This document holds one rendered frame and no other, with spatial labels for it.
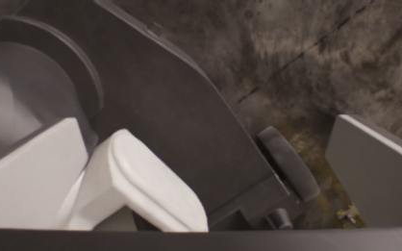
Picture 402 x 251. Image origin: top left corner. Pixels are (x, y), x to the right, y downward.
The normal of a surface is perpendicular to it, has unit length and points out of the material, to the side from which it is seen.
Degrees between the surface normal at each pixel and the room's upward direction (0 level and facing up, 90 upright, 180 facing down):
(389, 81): 0
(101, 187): 55
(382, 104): 0
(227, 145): 0
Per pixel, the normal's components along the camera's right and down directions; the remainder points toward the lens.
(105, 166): -0.43, -0.42
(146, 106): 0.18, 0.45
